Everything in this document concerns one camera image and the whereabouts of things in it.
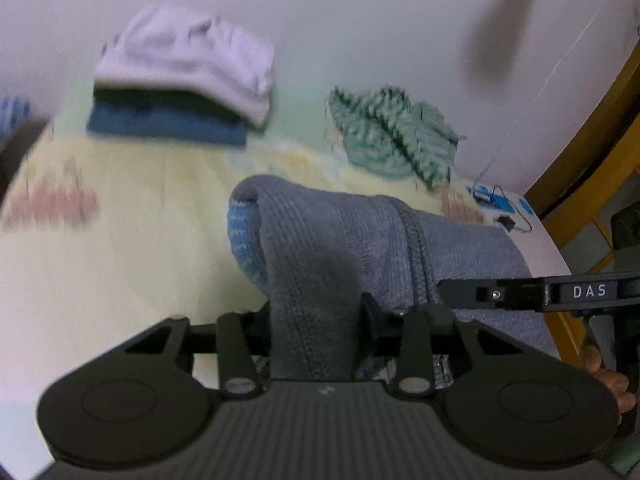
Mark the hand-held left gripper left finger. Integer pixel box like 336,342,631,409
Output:
124,301,274,400

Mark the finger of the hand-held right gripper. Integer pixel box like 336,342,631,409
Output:
436,278,547,312

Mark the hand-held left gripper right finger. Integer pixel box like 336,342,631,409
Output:
360,292,517,397

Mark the grey knit sweater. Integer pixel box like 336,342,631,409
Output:
227,174,558,381

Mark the person's right hand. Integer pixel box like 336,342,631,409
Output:
581,344,639,429

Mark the black charger plug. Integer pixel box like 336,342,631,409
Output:
494,214,532,235

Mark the yellow printed bed sheet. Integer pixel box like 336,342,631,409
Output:
0,77,571,403

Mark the green striped garment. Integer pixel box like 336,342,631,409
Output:
325,85,468,188

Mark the blue folded garment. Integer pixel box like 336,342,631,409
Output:
86,102,248,148

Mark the dark folded garment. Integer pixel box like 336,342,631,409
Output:
92,87,241,123

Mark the white folded garment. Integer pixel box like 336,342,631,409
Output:
94,5,277,128

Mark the blue checked cloth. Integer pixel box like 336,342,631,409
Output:
0,96,32,133

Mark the yellow wooden frame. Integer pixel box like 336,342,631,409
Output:
522,35,640,363

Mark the white cable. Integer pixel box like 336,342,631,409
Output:
472,2,603,193

